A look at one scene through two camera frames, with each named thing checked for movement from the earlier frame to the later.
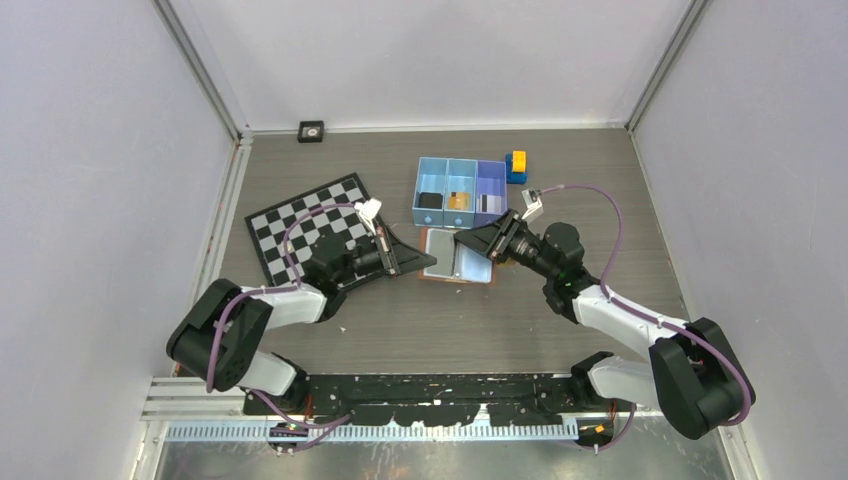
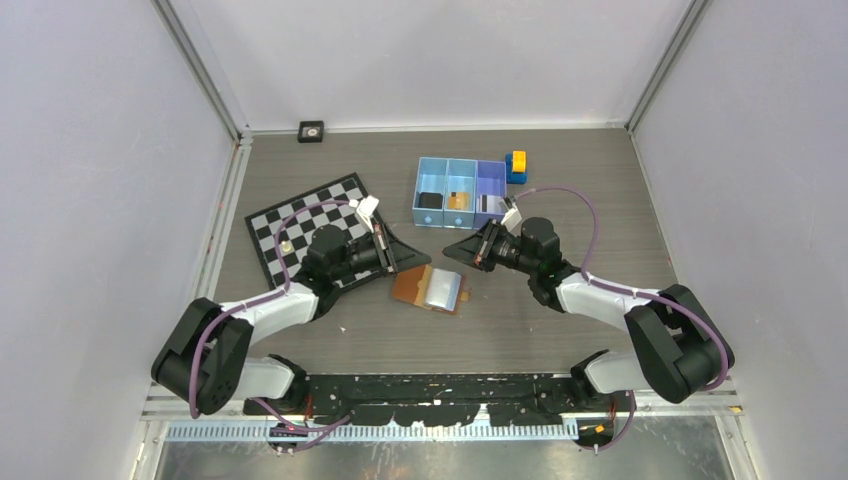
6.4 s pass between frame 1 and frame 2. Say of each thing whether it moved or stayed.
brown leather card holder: moved
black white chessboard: stayed
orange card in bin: stayed
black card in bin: stayed
